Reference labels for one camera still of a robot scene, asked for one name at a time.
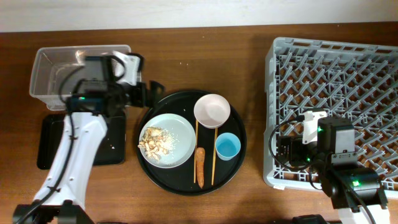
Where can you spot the pink bowl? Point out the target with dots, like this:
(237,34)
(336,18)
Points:
(212,111)

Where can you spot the grey dishwasher rack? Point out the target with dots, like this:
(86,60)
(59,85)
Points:
(354,81)

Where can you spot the black rectangular tray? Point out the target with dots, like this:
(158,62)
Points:
(111,150)

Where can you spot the clear plastic bin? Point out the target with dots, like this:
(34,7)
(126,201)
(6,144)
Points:
(57,79)

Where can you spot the grey round plate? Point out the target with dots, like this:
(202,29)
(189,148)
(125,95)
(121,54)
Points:
(183,133)

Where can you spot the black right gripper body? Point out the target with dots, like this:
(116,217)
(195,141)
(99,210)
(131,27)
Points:
(298,153)

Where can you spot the peanut shells and rice scraps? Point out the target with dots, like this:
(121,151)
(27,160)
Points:
(156,143)

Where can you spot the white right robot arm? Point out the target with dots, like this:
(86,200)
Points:
(327,148)

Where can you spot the orange carrot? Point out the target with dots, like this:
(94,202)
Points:
(200,160)

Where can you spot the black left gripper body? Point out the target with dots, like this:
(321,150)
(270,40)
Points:
(132,94)

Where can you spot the light blue cup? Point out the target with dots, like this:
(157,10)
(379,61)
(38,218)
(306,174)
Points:
(228,146)

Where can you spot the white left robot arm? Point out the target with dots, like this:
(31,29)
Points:
(62,196)

